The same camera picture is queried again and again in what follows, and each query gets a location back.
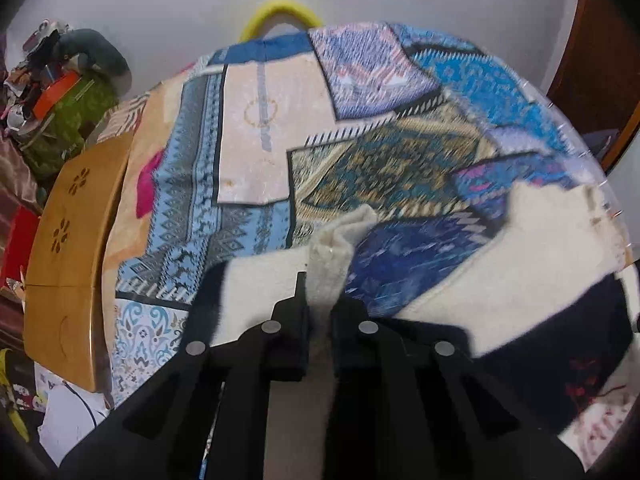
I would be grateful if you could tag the green patterned storage bag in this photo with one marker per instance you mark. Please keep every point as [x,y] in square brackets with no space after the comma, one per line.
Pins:
[47,144]

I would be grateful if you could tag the yellow curved tube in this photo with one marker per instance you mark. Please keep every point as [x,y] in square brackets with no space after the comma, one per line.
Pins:
[272,13]

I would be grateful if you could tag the orange box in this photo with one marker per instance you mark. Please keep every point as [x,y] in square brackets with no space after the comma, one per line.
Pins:
[54,93]

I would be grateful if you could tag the red box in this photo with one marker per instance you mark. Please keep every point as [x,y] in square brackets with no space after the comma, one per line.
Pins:
[17,245]

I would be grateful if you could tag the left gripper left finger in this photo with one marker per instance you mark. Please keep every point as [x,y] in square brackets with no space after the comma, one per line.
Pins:
[289,347]

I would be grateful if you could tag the black and white knit sweater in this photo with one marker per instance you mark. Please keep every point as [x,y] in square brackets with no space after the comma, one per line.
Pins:
[545,299]

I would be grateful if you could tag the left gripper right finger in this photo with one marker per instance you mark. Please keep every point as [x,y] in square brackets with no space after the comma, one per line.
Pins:
[353,335]

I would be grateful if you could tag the grey stuffed toy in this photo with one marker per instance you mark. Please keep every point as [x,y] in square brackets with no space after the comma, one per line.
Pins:
[95,53]

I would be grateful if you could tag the blue patchwork bed sheet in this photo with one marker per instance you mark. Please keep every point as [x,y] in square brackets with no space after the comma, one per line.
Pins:
[254,148]

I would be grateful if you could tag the wooden wardrobe door frame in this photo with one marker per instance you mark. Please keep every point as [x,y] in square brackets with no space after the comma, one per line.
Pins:
[597,83]

